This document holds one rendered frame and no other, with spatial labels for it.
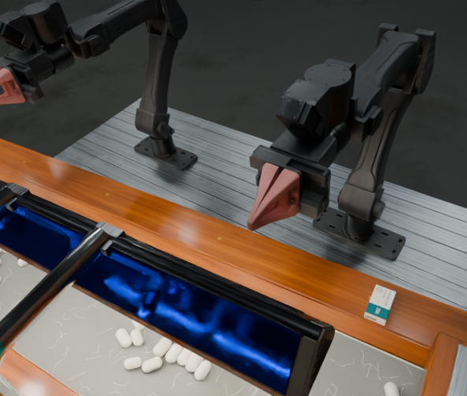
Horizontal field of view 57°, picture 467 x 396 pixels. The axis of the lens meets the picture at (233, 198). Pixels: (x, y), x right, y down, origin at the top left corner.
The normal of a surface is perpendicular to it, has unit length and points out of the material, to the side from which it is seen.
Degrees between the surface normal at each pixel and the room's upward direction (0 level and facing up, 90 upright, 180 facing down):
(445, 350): 0
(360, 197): 60
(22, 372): 0
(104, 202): 0
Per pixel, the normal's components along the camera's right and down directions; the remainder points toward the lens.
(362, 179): -0.55, 0.17
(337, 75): -0.11, -0.70
